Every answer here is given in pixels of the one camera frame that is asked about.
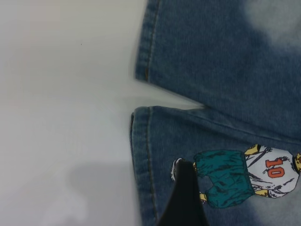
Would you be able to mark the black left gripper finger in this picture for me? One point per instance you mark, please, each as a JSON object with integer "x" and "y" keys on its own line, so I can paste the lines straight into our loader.
{"x": 185, "y": 200}

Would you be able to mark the blue denim pants basketball print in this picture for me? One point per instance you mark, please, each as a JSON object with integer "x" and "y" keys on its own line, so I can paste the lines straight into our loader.
{"x": 211, "y": 70}

